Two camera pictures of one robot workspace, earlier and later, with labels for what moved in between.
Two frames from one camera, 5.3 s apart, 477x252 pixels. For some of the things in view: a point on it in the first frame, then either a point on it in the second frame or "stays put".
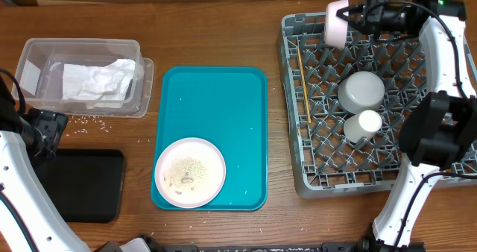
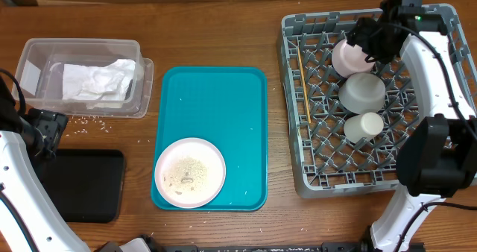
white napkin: x=99 y=87 stays put
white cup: x=363 y=124 stays put
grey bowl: x=361 y=91 stays put
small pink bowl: x=336 y=28 → x=348 y=60
